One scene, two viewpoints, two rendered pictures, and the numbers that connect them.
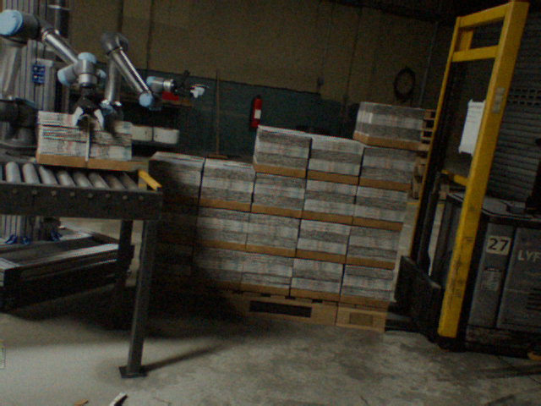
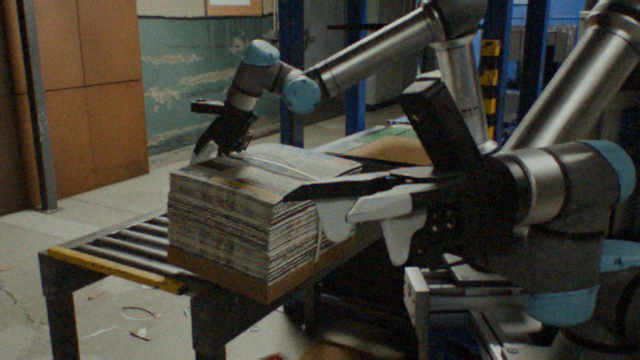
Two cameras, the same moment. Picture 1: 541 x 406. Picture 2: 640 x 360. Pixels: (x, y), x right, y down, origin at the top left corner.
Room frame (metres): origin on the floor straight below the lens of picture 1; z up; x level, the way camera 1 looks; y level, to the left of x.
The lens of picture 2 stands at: (4.10, 0.21, 1.39)
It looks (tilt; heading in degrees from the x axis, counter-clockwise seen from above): 16 degrees down; 146
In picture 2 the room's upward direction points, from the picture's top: straight up
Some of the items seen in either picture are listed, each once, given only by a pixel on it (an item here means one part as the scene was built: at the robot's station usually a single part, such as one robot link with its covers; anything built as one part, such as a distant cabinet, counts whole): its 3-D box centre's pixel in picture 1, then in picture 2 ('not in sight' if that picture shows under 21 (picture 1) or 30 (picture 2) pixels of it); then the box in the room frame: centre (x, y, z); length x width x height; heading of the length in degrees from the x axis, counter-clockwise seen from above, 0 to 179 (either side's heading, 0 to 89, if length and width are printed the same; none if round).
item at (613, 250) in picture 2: (101, 116); (611, 286); (3.63, 1.06, 0.98); 0.13 x 0.12 x 0.14; 174
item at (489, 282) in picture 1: (496, 271); not in sight; (3.66, -1.39, 0.40); 0.69 x 0.55 x 0.80; 5
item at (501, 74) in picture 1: (477, 178); not in sight; (3.30, -1.06, 0.97); 0.09 x 0.09 x 1.75; 5
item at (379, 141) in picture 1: (369, 216); not in sight; (3.58, -0.59, 0.63); 0.38 x 0.29 x 0.97; 5
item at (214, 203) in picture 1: (244, 238); not in sight; (3.52, 0.13, 0.40); 1.16 x 0.38 x 0.51; 95
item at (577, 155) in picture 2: (156, 84); (572, 181); (3.72, 0.78, 1.21); 0.11 x 0.08 x 0.09; 84
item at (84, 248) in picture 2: (128, 184); (144, 272); (2.71, 0.65, 0.77); 0.47 x 0.05 x 0.05; 25
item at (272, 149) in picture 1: (280, 151); not in sight; (3.53, -0.01, 0.95); 0.38 x 0.29 x 0.23; 5
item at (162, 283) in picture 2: (148, 179); (113, 269); (2.74, 0.57, 0.81); 0.43 x 0.03 x 0.02; 25
